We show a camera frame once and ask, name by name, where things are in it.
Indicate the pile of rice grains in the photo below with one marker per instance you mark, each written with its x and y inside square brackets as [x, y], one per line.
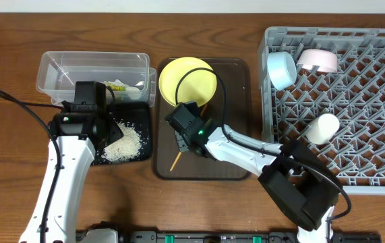
[126, 148]

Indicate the wooden chopstick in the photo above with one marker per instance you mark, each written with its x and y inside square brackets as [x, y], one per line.
[203, 109]
[175, 161]

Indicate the yellow plate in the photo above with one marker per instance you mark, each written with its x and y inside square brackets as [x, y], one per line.
[199, 86]

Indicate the white bowl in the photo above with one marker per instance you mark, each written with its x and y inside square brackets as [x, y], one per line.
[326, 61]

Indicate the light blue bowl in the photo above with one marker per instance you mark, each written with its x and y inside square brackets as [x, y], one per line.
[281, 70]

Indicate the black waste tray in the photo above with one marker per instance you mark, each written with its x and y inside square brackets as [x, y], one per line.
[136, 114]

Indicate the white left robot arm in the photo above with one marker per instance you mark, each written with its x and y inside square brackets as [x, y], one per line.
[55, 215]

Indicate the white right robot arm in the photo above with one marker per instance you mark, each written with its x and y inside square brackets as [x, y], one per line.
[305, 190]

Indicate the grey dishwasher rack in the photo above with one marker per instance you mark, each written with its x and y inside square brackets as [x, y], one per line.
[354, 93]

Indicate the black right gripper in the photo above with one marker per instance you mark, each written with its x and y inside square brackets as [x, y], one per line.
[181, 143]

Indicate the clear plastic waste bin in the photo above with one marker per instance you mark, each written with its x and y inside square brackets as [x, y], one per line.
[60, 70]

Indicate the dark brown serving tray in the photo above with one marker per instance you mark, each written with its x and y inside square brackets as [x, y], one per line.
[235, 75]

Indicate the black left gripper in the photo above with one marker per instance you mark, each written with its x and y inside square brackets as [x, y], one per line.
[115, 133]

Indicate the white cup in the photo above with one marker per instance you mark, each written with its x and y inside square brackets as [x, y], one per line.
[322, 129]

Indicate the green orange snack wrapper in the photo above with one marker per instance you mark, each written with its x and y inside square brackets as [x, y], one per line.
[116, 85]

